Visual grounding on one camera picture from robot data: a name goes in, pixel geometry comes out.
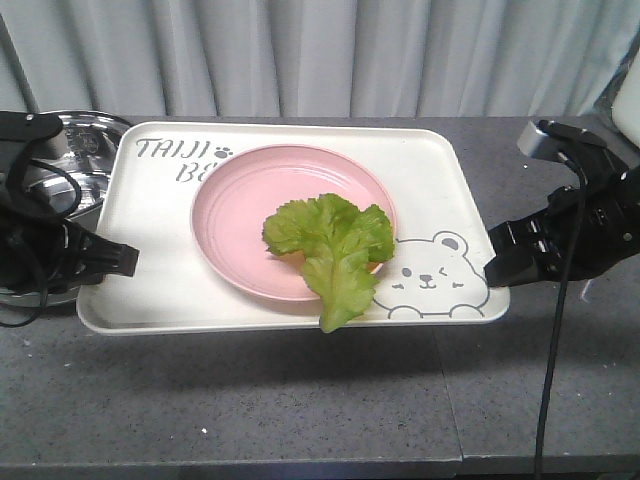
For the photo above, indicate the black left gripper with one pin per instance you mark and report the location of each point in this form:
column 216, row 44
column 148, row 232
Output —
column 40, row 247

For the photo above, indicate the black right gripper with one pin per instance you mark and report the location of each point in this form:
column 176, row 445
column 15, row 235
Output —
column 583, row 231

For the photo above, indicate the cream bear serving tray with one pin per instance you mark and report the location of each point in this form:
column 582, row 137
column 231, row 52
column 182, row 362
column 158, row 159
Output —
column 435, row 278

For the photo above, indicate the pink round plate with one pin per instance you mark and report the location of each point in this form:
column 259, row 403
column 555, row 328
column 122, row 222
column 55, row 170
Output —
column 232, row 203

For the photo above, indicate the green lettuce leaf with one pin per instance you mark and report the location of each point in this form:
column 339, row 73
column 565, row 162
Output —
column 340, row 243

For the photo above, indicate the green electric cooking pot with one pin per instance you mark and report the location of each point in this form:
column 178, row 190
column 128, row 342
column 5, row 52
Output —
column 85, row 149

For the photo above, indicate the grey curtain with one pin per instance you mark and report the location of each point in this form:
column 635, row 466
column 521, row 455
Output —
column 313, row 58

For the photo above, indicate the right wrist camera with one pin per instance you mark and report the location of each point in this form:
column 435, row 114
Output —
column 544, row 139

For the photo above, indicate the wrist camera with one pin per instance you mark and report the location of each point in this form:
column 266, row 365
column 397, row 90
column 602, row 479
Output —
column 21, row 130
column 544, row 139

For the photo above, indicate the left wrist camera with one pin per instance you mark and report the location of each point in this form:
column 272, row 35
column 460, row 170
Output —
column 21, row 130

